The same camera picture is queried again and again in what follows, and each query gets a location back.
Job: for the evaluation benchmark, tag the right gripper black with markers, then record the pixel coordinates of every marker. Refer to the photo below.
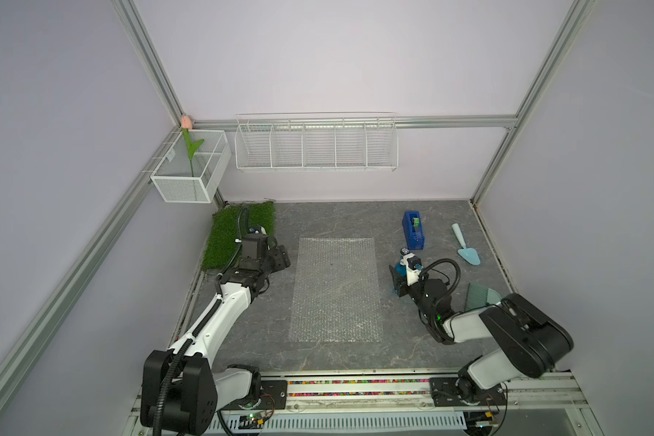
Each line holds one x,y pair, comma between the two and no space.
397,284

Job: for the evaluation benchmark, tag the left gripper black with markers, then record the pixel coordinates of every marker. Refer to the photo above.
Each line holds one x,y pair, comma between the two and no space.
280,258

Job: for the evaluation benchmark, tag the blue glass bottle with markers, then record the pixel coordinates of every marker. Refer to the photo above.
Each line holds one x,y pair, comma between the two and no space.
399,273

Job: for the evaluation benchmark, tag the clear bubble wrap sheet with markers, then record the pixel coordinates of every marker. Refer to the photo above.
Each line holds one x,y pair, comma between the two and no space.
336,292

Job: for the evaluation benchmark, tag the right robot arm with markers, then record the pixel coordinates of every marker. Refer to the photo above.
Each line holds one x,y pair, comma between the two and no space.
529,342

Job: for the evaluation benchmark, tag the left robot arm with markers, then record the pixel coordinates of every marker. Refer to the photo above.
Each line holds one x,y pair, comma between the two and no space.
181,393

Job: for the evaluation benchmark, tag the green artificial grass mat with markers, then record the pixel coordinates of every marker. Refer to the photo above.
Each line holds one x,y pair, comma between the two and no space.
231,223

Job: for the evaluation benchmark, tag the teal plastic trowel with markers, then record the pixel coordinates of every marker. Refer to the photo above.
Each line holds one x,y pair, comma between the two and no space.
469,255

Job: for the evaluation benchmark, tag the blue tape dispenser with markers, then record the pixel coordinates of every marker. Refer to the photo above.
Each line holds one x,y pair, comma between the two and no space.
413,230

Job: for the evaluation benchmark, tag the white mesh box basket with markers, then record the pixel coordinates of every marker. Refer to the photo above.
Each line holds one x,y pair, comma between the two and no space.
172,177

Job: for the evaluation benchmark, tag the white vent grille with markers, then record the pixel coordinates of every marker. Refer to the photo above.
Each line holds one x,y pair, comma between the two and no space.
351,423

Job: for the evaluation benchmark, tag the pink artificial tulip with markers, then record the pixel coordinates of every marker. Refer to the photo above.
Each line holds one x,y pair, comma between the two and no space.
191,145

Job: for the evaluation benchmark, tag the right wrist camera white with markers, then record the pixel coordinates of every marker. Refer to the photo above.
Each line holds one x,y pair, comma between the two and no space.
412,267

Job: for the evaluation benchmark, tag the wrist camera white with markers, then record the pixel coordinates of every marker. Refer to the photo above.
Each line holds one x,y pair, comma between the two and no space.
412,267
257,230

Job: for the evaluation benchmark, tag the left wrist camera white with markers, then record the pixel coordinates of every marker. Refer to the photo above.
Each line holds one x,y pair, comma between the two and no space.
257,230

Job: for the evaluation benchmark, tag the white wire wall basket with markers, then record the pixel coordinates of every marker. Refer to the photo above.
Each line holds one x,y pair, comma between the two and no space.
310,142

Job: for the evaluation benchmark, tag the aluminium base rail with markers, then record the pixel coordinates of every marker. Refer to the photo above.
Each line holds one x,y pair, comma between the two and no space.
410,390

